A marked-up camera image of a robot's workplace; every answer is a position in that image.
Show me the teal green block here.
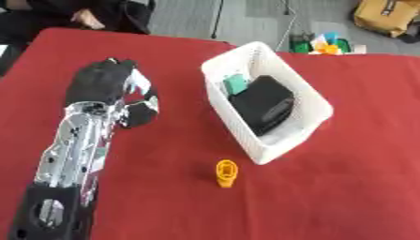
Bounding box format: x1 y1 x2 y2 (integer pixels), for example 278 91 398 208
221 74 253 96

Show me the person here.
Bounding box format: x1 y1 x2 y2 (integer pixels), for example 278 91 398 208
0 0 158 53

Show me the black tripod leg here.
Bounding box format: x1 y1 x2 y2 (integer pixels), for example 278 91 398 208
210 0 227 39

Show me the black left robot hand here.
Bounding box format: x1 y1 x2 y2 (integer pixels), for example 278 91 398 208
64 57 161 128

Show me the pile of colourful toys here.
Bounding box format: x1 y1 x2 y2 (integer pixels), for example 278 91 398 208
287 31 368 56

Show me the yellow bag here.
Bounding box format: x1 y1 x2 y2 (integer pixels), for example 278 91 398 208
351 0 420 39

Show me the white plastic basket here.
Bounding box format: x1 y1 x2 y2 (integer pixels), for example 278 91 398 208
198 40 335 166

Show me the small orange plastic object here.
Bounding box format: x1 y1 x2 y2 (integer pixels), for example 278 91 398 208
215 158 240 189

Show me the black box-shaped object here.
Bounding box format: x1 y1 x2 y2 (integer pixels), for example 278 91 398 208
228 74 297 137

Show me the person's hand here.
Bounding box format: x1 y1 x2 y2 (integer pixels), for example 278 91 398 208
70 8 107 31

